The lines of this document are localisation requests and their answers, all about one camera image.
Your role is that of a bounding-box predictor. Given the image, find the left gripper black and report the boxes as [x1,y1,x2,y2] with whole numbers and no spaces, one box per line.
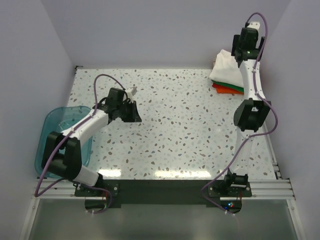
[116,100,142,123]

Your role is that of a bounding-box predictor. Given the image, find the white printed t shirt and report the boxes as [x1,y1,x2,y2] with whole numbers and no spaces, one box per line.
[209,49,244,88]

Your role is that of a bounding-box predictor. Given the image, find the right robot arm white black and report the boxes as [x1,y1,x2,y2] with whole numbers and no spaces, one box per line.
[222,22,271,197]

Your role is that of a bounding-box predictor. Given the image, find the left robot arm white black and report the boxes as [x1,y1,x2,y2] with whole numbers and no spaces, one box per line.
[41,87,142,196]

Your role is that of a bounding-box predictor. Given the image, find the green folded t shirt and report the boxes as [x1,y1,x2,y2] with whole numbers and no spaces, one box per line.
[212,80,244,93]

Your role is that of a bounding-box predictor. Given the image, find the orange folded t shirt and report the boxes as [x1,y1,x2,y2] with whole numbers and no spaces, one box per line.
[212,83,244,95]

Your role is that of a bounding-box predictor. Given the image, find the teal transparent plastic bin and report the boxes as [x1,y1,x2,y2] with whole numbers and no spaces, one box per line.
[34,105,93,179]

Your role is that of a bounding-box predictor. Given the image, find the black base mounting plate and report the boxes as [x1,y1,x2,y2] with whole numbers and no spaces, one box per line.
[74,179,253,213]

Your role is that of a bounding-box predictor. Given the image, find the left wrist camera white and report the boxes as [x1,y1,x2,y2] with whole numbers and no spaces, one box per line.
[125,86,138,98]

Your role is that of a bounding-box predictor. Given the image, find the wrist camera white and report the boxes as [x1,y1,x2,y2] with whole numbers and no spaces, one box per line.
[245,21,261,31]
[125,86,138,98]

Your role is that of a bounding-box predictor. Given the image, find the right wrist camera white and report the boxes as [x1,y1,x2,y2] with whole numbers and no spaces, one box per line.
[245,21,261,31]

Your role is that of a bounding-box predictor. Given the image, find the aluminium rail frame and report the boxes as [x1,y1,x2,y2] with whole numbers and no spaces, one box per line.
[19,159,307,240]

